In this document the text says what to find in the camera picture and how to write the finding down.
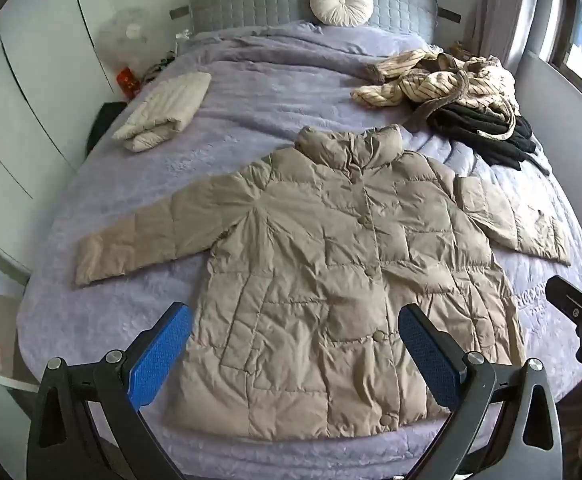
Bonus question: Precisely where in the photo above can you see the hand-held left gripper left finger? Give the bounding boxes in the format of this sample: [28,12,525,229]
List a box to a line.
[26,301,194,480]

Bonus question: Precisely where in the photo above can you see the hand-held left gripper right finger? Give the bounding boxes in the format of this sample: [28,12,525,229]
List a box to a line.
[398,302,564,480]

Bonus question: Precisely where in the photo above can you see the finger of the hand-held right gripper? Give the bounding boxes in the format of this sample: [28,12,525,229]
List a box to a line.
[545,275,582,322]

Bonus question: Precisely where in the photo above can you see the khaki puffer jacket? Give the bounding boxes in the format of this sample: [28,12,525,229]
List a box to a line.
[74,125,573,442]

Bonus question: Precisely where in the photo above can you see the black garment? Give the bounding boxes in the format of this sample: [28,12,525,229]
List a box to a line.
[426,102,552,176]

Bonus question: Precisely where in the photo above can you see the black bedside object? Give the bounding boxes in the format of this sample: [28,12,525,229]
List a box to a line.
[86,101,129,156]

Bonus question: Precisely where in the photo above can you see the folded cream puffer jacket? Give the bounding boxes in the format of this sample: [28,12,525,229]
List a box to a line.
[112,71,213,153]

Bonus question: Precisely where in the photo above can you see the cream striped garment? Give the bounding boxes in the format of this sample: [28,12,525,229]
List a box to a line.
[351,47,519,141]

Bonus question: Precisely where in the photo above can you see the red box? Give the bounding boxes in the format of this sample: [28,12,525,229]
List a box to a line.
[117,66,142,100]

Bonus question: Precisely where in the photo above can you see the bed with lavender cover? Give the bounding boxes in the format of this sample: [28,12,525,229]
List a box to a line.
[16,22,582,480]

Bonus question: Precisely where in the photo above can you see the pale curtain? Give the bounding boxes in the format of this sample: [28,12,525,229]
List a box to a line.
[476,0,537,68]

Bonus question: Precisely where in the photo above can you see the white wardrobe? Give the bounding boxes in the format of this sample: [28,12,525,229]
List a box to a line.
[0,0,132,271]

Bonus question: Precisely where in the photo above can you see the grey quilted headboard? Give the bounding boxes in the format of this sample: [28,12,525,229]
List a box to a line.
[170,0,464,46]

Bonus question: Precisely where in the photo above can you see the round white cushion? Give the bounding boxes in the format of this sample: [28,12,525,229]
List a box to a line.
[310,0,375,27]

